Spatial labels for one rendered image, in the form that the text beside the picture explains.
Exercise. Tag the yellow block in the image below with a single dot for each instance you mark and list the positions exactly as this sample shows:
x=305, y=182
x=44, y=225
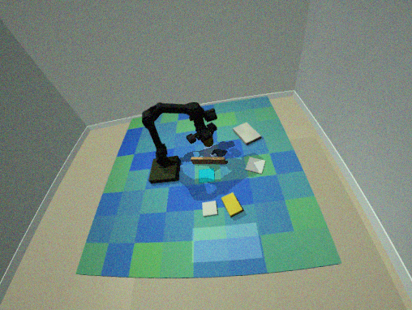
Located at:
x=231, y=204

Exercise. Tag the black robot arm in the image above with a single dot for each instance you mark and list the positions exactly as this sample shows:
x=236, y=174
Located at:
x=193, y=109

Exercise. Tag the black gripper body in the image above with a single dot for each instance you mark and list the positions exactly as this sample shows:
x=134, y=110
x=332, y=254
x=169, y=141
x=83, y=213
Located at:
x=192, y=138

